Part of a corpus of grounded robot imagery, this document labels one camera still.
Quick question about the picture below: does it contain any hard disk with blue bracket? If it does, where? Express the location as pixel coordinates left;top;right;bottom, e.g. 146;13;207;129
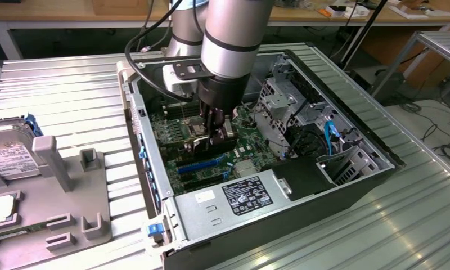
0;113;46;181

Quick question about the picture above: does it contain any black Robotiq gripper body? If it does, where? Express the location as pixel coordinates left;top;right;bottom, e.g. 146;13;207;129
195;73;248;114

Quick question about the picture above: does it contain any grey power supply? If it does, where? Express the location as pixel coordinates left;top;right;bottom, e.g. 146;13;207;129
172;168;294;241

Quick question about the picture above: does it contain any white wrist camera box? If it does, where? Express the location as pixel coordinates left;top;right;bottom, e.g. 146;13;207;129
161;61;215;94

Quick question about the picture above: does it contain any silver perforated disk bay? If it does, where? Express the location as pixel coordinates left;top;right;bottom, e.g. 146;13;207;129
315;145;383;187

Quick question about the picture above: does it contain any black plastic shroud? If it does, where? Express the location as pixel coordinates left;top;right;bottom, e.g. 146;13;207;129
262;156;338;202

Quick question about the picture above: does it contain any blue data wire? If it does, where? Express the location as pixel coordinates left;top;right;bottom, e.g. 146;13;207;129
322;120;340;156

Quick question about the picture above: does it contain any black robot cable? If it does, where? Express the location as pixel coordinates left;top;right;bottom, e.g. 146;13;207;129
123;0;194;102

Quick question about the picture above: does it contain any green motherboard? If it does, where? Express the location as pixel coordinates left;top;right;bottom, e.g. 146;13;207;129
149;98;282;195

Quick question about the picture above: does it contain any silver drive cage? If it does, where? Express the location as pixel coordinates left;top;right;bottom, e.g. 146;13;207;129
255;76;323;147

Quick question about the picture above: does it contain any black equipment box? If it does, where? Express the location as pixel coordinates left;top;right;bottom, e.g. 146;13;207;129
350;67;406;100

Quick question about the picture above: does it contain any white flat tray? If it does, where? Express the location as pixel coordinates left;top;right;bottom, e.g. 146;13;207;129
387;3;430;20

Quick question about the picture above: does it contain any wooden workbench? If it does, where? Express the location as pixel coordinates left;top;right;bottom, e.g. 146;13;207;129
0;0;450;61

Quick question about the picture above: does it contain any CPU socket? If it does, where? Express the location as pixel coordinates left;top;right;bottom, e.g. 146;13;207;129
184;116;207;139

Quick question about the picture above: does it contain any silver chipset heatsink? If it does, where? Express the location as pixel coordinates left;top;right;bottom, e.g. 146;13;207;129
232;160;259;174

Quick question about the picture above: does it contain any black and white box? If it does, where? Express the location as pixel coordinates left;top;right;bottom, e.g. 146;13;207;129
327;4;370;18

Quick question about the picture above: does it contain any blue expansion slot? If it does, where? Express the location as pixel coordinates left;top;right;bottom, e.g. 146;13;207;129
175;160;220;174

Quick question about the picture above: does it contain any open black PC case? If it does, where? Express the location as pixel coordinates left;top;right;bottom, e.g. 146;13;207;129
115;49;406;270

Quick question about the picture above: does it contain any black slanted pole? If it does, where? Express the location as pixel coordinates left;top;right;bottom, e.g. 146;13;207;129
338;0;388;70

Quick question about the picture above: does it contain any long black expansion slot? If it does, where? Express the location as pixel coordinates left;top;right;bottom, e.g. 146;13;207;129
174;154;226;169

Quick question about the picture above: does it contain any green loose RAM stick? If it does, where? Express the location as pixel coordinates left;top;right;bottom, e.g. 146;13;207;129
0;220;54;241

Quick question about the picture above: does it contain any aluminium frame table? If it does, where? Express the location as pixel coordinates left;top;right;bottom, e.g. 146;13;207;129
368;30;450;100

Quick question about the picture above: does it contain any grey parts rack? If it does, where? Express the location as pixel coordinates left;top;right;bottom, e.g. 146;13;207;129
0;134;115;270

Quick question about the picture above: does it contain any short black expansion slot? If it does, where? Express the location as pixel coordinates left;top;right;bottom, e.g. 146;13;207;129
182;173;228;192

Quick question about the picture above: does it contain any black RAM slot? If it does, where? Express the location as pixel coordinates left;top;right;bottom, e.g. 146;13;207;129
165;106;202;120
162;101;199;114

